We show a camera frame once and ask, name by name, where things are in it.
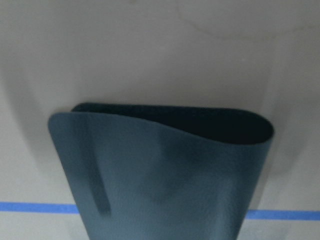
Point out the black mouse pad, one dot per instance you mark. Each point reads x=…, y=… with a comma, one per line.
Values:
x=153, y=172

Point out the blue tape grid lines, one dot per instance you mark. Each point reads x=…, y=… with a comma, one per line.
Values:
x=253, y=214

